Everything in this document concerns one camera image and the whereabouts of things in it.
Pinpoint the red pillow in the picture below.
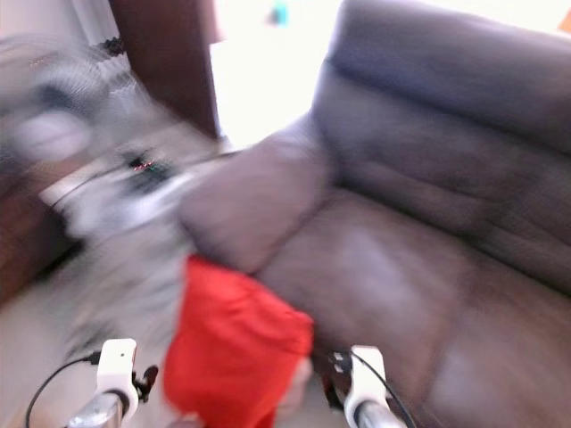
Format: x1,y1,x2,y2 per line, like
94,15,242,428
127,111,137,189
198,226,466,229
162,254,315,428

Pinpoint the large brown fabric sofa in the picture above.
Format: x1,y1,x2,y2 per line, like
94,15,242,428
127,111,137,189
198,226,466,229
178,0,571,428

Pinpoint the white table fan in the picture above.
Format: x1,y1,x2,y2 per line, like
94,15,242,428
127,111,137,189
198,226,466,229
0,36,206,202

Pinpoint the dark brown wooden door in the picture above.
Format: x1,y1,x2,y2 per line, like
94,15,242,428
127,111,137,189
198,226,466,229
109,0,222,140

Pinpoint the teal plastic stool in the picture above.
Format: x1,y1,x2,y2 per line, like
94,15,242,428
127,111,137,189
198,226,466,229
269,0,292,27

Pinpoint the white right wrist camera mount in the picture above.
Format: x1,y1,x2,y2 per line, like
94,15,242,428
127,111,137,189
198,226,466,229
347,346,390,413

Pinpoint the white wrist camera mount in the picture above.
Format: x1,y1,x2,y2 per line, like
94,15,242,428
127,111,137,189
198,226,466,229
347,346,390,413
97,338,140,399

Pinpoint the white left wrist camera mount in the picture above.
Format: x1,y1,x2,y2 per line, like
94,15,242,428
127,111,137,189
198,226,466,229
97,338,140,399

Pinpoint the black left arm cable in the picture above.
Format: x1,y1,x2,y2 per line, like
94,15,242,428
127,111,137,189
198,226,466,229
24,351,102,428

